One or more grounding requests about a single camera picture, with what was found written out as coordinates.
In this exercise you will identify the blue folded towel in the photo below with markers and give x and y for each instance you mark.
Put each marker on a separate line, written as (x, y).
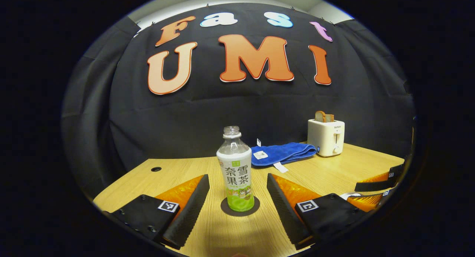
(285, 153)

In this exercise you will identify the clear plastic water bottle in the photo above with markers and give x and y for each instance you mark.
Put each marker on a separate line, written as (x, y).
(237, 175)

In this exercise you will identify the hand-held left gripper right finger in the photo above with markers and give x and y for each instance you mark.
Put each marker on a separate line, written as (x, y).
(285, 212)

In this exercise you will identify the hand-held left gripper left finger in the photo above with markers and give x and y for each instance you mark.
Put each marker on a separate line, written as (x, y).
(189, 212)

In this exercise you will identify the dark round coaster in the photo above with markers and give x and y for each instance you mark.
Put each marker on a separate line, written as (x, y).
(226, 208)

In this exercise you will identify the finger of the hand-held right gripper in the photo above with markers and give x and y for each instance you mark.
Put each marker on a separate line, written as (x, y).
(374, 185)
(365, 202)

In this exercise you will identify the white toaster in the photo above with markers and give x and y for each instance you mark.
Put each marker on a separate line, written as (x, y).
(326, 138)

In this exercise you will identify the toast slice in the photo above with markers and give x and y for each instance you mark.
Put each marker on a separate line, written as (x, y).
(330, 118)
(320, 116)

